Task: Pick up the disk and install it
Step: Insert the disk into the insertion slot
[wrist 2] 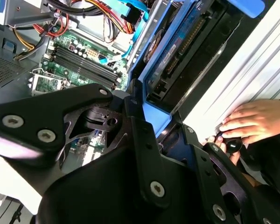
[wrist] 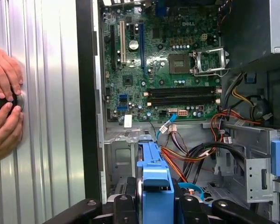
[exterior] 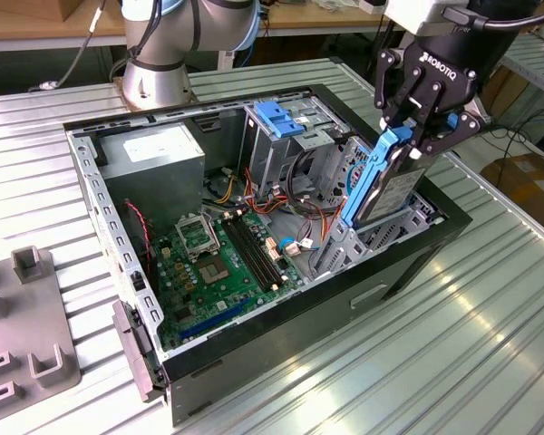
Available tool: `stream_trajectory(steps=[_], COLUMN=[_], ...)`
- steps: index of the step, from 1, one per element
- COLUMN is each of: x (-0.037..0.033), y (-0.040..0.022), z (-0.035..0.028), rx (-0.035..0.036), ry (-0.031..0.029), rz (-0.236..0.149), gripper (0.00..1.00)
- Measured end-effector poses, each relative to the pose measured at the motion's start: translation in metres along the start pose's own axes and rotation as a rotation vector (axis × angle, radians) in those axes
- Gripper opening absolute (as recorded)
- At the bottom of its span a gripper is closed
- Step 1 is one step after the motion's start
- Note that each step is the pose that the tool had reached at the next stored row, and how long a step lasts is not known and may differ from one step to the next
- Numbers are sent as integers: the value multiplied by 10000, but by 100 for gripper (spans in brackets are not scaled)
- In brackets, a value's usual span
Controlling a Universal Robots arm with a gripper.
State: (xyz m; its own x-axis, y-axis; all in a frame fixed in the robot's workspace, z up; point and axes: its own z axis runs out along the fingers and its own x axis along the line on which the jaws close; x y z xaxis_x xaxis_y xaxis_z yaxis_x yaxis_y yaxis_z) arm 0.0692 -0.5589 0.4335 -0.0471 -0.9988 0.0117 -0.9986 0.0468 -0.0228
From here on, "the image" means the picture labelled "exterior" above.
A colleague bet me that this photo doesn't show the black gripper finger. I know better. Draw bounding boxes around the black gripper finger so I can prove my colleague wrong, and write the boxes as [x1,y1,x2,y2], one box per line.
[374,46,414,131]
[409,109,491,158]

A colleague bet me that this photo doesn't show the hard disk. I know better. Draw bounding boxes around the hard disk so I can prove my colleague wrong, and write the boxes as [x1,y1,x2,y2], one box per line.
[341,120,431,229]

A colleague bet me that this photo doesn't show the blue data wire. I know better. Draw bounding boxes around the blue data wire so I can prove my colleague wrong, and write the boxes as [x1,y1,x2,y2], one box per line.
[343,155,374,201]

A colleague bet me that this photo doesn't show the metal disk bay cage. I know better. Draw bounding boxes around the metal disk bay cage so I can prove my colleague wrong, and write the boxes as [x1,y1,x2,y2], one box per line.
[308,189,450,282]

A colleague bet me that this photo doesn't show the large brown cardboard box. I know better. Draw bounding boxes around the large brown cardboard box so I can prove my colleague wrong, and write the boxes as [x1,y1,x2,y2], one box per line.
[480,152,544,227]

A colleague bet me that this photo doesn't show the blue plastic drive latch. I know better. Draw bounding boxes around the blue plastic drive latch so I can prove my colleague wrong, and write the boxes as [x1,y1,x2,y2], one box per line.
[255,101,307,140]

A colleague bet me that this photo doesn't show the metal optical drive cage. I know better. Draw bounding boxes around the metal optical drive cage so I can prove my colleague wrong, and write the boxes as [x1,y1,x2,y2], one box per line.
[242,96,345,197]

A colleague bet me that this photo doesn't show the black RAM slot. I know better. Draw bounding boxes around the black RAM slot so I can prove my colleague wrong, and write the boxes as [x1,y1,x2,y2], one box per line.
[233,215,286,287]
[221,216,273,294]

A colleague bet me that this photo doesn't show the grey Dell power supply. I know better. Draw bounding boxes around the grey Dell power supply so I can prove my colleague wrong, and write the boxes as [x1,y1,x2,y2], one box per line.
[97,121,208,237]

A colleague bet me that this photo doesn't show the CPU socket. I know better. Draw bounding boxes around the CPU socket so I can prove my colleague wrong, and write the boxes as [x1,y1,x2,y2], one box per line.
[195,254,233,287]

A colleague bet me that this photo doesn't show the black open PC case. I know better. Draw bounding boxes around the black open PC case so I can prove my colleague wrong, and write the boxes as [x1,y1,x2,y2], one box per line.
[62,83,475,427]

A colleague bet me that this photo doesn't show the green motherboard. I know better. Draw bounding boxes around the green motherboard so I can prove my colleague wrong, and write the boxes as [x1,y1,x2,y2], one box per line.
[151,206,309,353]

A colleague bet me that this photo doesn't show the blue expansion slot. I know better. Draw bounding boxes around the blue expansion slot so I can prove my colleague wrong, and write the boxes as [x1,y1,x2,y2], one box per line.
[179,296,250,341]

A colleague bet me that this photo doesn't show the wooden desk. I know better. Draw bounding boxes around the wooden desk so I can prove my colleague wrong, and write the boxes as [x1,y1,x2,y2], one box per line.
[0,0,404,53]

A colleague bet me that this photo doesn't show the grey parts rack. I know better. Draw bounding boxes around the grey parts rack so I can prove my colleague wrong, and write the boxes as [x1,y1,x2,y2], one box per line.
[0,244,83,416]

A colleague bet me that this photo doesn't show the black camera cable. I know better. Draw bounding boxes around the black camera cable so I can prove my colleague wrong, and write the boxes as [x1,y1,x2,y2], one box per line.
[442,4,544,31]

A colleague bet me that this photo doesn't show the grey wrist camera housing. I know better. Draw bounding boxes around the grey wrist camera housing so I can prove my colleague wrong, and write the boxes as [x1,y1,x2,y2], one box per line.
[384,0,475,36]

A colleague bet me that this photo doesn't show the thick black cable bundle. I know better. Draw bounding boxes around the thick black cable bundle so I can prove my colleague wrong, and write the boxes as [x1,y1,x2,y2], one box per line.
[286,148,330,217]

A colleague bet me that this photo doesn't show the orange red power wire bundle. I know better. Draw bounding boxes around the orange red power wire bundle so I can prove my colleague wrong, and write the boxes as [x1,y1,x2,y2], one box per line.
[243,167,345,248]

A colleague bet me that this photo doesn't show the yellow power wires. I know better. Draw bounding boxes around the yellow power wires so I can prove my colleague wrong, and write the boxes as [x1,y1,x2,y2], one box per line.
[215,173,237,204]

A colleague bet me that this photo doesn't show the metal socket cover frame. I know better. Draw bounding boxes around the metal socket cover frame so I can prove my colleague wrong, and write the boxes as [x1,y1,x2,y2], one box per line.
[174,216,222,263]

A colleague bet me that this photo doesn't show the red black twisted wire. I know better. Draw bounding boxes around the red black twisted wire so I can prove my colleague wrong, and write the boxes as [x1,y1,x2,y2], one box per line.
[123,198,156,276]

